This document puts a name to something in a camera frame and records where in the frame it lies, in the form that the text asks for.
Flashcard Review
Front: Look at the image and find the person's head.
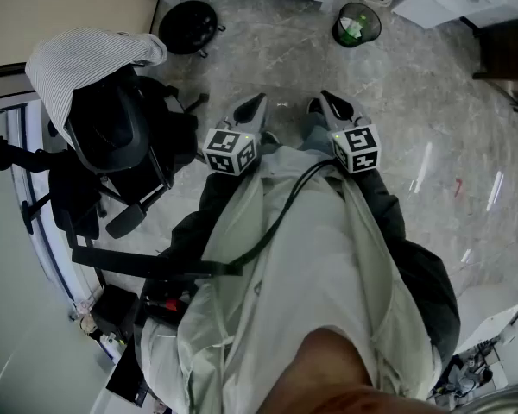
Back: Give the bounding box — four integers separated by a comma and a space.
258, 328, 452, 414

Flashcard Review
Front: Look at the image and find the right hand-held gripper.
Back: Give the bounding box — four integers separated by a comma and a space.
319, 90, 382, 175

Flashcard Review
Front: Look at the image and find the person's right forearm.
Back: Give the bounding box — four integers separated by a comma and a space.
349, 166, 409, 249

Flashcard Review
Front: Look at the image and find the black strap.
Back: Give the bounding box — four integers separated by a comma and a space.
64, 213, 243, 282

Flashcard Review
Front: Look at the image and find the person's left forearm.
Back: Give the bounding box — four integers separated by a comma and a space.
166, 168, 260, 271

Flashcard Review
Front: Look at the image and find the black cable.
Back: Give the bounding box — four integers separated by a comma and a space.
228, 158, 336, 271

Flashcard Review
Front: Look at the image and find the dark wooden table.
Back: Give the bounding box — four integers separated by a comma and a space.
459, 15, 518, 116

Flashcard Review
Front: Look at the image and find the crumpled white paper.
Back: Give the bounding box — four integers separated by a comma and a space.
338, 15, 360, 38

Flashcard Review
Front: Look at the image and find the person's torso in pale vest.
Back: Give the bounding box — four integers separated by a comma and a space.
140, 144, 441, 414

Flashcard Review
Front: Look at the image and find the striped white shirt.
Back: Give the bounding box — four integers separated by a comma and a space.
24, 27, 168, 146

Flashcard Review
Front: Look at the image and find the black flat panel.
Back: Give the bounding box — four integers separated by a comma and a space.
105, 347, 150, 407

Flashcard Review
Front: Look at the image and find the black box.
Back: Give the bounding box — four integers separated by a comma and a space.
90, 285, 139, 344

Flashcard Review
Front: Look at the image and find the white low table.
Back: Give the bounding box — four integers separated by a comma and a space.
451, 302, 518, 357

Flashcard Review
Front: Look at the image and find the green plastic bottle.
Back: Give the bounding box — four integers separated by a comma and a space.
348, 14, 369, 43

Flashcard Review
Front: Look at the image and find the black round stool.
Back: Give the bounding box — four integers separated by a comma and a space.
158, 0, 225, 59

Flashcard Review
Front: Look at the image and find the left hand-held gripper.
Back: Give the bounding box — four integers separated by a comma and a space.
201, 92, 270, 176

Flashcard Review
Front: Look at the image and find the black mesh wastebasket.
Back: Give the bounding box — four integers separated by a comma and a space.
331, 2, 382, 49

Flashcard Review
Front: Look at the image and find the black battery pack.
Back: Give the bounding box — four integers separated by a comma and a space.
141, 280, 199, 331

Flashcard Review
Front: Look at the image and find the black office chair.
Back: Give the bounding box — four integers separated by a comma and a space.
47, 65, 211, 249

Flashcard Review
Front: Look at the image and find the beige partition panel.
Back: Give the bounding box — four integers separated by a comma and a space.
0, 0, 161, 71

